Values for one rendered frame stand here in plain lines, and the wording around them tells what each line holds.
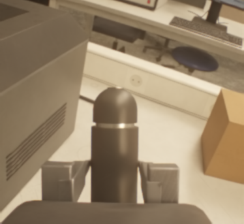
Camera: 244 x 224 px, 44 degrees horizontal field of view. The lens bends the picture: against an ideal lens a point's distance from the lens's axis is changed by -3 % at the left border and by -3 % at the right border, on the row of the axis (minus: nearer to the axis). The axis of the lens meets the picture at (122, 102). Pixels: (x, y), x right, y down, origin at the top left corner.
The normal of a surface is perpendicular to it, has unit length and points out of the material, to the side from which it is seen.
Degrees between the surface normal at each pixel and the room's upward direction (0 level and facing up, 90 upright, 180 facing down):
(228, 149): 90
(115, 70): 90
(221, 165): 90
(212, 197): 0
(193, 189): 0
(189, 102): 90
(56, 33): 58
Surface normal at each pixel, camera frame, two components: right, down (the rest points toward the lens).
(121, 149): 0.33, 0.01
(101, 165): -0.44, 0.00
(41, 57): 0.89, -0.16
